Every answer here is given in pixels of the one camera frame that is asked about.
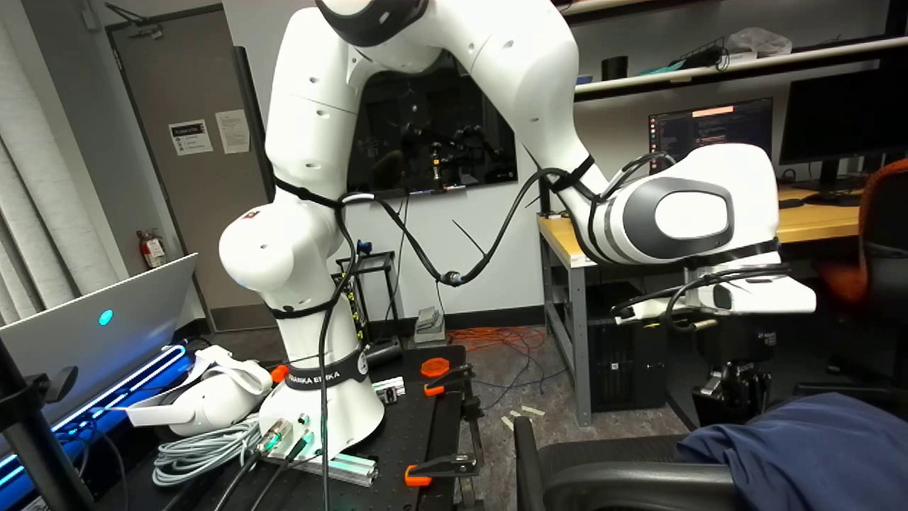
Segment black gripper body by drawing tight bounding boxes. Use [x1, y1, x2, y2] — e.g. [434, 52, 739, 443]
[697, 316, 779, 401]

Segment blue denim jacket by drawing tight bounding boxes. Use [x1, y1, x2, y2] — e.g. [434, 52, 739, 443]
[675, 389, 908, 511]

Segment black office chair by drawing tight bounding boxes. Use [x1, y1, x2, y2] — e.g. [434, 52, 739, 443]
[509, 413, 761, 511]

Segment orange office chair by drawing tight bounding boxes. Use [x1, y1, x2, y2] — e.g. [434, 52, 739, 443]
[817, 154, 908, 316]

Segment black PC tower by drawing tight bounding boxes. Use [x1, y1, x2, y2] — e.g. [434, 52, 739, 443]
[583, 281, 675, 416]

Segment wooden desk grey legs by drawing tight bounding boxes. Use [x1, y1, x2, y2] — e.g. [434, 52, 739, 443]
[536, 193, 908, 426]

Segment small lit computer monitor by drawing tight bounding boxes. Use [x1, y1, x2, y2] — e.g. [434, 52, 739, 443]
[644, 98, 776, 176]

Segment large black monitor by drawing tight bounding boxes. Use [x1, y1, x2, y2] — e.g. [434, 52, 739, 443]
[776, 65, 908, 193]

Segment orange black clamp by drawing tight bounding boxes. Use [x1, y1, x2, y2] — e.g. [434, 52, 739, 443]
[417, 356, 457, 401]
[400, 453, 483, 494]

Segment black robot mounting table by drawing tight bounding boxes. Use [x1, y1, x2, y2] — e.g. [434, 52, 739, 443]
[92, 343, 471, 511]

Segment clear plastic container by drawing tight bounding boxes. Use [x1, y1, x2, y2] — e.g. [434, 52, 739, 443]
[717, 27, 793, 68]

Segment black metal stool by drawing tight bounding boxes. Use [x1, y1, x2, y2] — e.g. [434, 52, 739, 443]
[342, 250, 404, 329]

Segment teal plastic tool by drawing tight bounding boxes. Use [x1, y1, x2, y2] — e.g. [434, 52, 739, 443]
[254, 416, 379, 492]

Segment white VR headset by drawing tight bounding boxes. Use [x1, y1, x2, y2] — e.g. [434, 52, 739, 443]
[125, 343, 278, 440]

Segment white door notice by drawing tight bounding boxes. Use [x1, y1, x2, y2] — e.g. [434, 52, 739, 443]
[213, 108, 254, 157]
[166, 118, 216, 160]

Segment grey door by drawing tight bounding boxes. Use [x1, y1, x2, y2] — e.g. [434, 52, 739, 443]
[104, 4, 278, 316]

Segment blue plastic case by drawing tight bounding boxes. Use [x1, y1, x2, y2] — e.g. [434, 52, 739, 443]
[0, 343, 199, 511]

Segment silver laptop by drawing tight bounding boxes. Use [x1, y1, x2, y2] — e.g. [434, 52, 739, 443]
[0, 250, 204, 424]

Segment black tripod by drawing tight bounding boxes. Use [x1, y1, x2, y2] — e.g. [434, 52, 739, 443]
[0, 339, 95, 511]

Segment tangled floor cables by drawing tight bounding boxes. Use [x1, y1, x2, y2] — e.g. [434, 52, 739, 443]
[450, 323, 549, 421]

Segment grey wall shelf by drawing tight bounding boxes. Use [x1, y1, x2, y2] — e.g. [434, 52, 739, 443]
[569, 32, 908, 102]

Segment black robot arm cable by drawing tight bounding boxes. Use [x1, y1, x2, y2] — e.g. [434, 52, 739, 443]
[315, 150, 677, 511]

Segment black wall monitor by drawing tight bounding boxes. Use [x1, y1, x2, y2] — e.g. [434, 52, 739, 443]
[342, 52, 522, 200]

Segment grey coiled cable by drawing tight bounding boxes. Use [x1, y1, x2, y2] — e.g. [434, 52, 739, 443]
[149, 418, 267, 492]

